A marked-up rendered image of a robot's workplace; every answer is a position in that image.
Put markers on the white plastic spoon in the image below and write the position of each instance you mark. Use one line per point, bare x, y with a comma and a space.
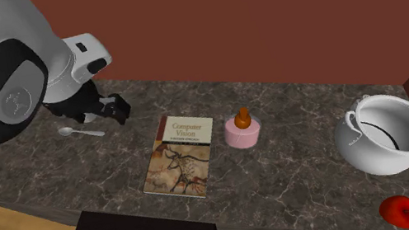
81, 132

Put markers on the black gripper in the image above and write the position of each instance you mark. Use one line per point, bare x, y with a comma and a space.
76, 99

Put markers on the pink cap with orange teat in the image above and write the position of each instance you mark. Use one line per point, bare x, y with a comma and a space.
242, 133

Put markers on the red apple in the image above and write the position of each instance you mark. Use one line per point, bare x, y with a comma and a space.
400, 212

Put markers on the book with bull cover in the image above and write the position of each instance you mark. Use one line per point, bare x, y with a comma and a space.
178, 159

